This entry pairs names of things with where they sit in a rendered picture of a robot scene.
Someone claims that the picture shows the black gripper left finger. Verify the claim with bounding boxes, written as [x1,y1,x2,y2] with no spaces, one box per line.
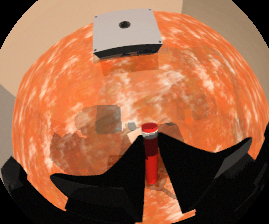
[50,135,146,222]

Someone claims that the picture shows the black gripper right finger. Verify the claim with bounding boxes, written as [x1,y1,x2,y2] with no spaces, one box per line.
[157,132,252,213]

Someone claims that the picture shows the red peg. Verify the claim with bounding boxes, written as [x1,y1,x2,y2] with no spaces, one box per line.
[141,123,159,184]

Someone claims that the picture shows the grey square panel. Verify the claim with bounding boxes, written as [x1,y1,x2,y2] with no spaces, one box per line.
[93,8,162,60]

